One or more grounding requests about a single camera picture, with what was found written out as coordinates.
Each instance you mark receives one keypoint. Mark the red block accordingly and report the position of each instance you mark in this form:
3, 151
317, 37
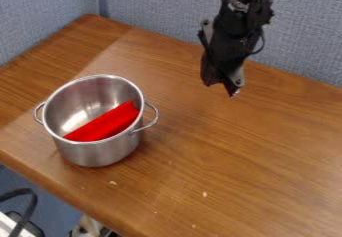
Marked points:
108, 125

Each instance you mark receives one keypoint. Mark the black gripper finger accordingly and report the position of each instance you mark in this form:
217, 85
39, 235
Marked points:
233, 84
210, 74

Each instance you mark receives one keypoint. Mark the white black object under table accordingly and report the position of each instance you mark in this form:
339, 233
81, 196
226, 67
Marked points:
90, 228

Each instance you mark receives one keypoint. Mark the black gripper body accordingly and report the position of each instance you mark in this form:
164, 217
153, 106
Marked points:
228, 50

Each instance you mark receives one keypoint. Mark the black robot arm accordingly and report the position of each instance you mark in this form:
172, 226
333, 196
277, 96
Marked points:
241, 16

